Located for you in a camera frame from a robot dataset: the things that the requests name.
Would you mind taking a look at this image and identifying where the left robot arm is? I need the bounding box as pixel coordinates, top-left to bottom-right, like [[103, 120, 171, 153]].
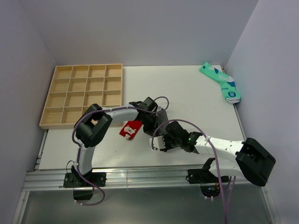
[[71, 97, 167, 186]]

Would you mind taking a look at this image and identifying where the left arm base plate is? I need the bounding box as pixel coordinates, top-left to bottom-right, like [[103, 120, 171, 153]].
[[63, 172, 107, 189]]

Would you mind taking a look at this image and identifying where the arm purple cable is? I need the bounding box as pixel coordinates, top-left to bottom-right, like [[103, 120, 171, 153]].
[[151, 119, 236, 224], [70, 96, 169, 206]]

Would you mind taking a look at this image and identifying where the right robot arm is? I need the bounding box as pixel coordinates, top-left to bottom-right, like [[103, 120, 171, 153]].
[[149, 119, 276, 187]]

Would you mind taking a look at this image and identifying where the aluminium frame rail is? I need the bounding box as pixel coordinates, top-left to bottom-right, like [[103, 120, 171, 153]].
[[22, 163, 268, 192]]

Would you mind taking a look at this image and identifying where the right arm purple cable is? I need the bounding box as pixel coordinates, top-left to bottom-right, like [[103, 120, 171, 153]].
[[151, 119, 236, 224]]

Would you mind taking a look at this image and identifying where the mint green patterned sock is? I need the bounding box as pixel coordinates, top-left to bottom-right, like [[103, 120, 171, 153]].
[[199, 62, 241, 104]]

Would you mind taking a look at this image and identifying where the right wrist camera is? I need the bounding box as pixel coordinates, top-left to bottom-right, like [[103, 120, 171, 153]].
[[149, 136, 166, 151]]

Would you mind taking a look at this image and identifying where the wooden compartment tray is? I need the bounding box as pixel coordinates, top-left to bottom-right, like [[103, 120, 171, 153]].
[[39, 64, 123, 130]]

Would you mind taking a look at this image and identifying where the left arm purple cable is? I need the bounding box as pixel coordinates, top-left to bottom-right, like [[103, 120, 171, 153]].
[[70, 96, 169, 206]]

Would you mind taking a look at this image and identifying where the red Santa sock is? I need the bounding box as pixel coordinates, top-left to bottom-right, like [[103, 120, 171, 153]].
[[119, 120, 142, 140]]

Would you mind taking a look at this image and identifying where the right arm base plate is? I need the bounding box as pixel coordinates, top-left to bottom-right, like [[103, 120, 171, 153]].
[[185, 168, 219, 184]]

